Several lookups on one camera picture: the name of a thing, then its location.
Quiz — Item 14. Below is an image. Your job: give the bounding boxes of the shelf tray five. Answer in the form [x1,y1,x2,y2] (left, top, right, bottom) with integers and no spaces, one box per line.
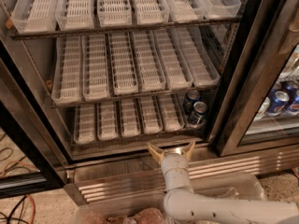
[166,0,206,22]
[153,30,193,90]
[158,94,183,132]

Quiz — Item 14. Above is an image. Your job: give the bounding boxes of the bottom shelf tray four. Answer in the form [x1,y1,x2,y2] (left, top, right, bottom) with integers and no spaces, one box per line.
[139,96,163,134]

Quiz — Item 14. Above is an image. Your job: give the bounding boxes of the open fridge glass door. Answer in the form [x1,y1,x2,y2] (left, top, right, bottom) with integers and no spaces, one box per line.
[0,40,68,200]

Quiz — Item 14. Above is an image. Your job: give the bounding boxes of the top shelf tray three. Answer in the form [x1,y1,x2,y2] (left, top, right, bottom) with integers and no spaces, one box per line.
[97,0,132,27]

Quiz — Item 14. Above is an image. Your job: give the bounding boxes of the right clear plastic bin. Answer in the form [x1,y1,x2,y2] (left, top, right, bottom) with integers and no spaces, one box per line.
[171,172,280,224]

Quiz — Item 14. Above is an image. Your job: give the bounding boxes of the middle shelf tray five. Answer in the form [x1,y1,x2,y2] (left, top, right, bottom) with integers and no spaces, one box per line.
[153,30,193,90]

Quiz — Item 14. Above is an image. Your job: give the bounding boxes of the pepsi can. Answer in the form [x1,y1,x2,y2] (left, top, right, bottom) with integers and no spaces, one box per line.
[183,91,201,114]
[284,90,299,115]
[281,80,299,92]
[266,91,290,116]
[188,102,207,125]

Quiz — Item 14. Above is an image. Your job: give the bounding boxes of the middle shelf tray one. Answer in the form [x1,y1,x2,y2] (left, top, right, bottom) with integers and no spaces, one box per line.
[51,36,82,105]

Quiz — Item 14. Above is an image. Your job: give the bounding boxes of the bottom shelf tray one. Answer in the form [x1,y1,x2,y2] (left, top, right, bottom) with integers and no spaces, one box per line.
[74,105,95,145]

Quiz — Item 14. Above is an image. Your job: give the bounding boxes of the clear plastic bin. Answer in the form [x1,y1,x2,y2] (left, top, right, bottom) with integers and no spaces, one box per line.
[69,192,175,224]
[171,172,280,224]

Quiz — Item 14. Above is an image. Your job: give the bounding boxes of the bottom shelf tray five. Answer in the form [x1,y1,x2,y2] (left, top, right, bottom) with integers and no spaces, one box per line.
[158,94,183,132]

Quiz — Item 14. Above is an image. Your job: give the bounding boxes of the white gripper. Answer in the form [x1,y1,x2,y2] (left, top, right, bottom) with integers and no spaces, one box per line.
[148,142,195,175]

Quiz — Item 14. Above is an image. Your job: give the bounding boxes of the steel fridge base grille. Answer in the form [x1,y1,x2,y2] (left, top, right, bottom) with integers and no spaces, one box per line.
[64,145,299,205]

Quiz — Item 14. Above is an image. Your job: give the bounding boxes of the silver can behind glass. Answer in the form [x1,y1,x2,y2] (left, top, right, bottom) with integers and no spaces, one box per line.
[255,97,270,119]

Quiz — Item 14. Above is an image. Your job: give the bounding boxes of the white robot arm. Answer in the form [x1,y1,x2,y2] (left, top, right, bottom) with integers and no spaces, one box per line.
[148,143,299,224]

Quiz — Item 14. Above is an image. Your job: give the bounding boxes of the shelf tray three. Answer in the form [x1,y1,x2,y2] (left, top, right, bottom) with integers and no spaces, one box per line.
[120,99,140,137]
[97,0,132,27]
[108,33,138,95]

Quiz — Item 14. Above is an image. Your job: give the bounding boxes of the bottom shelf tray three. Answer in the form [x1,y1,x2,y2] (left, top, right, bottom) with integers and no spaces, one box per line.
[120,99,140,137]

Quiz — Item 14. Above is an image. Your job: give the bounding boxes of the top shelf tray four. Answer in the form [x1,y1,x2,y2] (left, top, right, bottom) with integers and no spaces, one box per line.
[133,0,169,25]

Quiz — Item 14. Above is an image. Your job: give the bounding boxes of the shelf tray four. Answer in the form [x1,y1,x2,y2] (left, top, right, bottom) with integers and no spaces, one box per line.
[133,0,169,25]
[139,96,163,134]
[132,31,165,92]

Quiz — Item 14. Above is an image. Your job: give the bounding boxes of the shelf tray one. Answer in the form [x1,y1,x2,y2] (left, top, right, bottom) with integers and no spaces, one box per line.
[51,36,82,105]
[74,105,95,145]
[11,0,58,34]

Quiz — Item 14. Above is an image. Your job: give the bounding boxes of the top shelf tray five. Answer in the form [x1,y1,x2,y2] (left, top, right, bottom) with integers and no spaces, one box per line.
[166,0,206,22]

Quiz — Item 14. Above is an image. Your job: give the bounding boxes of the left clear plastic bin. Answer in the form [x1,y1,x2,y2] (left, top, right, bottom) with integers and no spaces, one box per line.
[69,192,175,224]

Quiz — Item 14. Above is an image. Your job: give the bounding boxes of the middle shelf tray four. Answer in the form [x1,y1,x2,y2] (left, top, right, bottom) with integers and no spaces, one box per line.
[132,31,165,92]

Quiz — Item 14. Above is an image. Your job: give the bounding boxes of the shelf tray two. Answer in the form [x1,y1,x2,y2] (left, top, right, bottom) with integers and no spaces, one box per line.
[97,101,118,141]
[82,35,109,101]
[55,0,94,31]

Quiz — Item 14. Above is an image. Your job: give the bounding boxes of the black cable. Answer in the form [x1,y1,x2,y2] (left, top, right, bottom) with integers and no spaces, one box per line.
[0,195,29,224]

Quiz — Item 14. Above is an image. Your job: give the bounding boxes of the top shelf tray two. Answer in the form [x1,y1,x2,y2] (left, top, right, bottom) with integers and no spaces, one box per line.
[55,0,94,31]

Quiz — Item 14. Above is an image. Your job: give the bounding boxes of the right fridge glass door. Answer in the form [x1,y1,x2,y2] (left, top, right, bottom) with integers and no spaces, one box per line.
[217,0,299,156]

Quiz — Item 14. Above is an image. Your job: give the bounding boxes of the middle shelf tray two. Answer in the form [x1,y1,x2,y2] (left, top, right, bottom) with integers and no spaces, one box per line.
[82,35,109,101]

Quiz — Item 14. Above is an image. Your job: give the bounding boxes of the bottom shelf tray two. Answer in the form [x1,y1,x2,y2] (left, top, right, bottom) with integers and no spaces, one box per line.
[97,101,118,141]

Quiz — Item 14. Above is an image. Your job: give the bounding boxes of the middle shelf tray three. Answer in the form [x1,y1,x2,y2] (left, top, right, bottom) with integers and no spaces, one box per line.
[108,33,138,95]

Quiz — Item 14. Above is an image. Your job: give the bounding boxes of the top shelf tray six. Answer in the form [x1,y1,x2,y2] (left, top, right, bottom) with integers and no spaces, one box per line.
[203,0,241,19]

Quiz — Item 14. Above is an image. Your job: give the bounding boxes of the orange cable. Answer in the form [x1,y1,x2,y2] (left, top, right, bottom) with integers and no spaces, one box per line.
[0,161,37,224]

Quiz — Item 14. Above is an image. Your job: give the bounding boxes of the top shelf tray one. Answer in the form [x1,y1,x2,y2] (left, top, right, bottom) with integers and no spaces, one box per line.
[11,0,58,34]

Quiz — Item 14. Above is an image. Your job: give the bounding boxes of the middle shelf tray six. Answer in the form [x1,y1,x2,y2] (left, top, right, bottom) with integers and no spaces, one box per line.
[176,27,220,88]

